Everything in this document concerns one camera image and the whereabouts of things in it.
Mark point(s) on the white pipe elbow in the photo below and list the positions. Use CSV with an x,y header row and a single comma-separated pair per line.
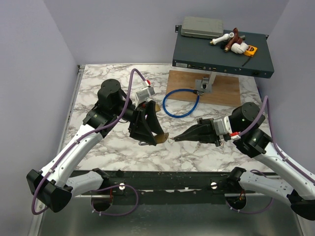
x,y
239,48

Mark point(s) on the white pipe with brass end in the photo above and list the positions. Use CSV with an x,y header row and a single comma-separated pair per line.
x,y
225,37

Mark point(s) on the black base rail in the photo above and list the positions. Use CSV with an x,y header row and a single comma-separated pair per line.
x,y
168,188

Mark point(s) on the brass padlock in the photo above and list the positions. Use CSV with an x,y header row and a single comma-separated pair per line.
x,y
159,139
157,108

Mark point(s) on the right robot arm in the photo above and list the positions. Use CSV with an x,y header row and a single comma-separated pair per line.
x,y
296,186

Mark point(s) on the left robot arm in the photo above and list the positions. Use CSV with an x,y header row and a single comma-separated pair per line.
x,y
54,186

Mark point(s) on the yellow tape measure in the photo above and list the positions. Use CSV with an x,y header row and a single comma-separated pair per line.
x,y
250,51

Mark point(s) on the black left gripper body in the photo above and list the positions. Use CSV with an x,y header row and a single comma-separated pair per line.
x,y
142,105

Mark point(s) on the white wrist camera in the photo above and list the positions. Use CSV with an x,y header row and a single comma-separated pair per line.
x,y
223,129
146,92

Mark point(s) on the brown pipe fitting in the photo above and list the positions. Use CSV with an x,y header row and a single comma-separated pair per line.
x,y
235,39

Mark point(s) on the blue rack network switch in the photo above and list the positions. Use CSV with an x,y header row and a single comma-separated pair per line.
x,y
197,53

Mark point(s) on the grey metal socket bracket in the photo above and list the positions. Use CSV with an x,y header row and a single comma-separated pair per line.
x,y
203,86

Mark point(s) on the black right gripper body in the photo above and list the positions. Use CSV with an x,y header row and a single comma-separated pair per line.
x,y
209,121

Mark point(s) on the wooden board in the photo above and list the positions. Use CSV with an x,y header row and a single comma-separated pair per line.
x,y
225,90

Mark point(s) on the grey plastic case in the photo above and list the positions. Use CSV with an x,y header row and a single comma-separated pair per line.
x,y
201,27

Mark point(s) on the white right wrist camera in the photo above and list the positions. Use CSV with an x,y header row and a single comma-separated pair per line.
x,y
223,129

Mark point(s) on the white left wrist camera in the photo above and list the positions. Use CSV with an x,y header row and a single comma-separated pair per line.
x,y
146,92

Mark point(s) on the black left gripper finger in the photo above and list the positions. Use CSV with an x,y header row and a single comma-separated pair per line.
x,y
149,137
152,119

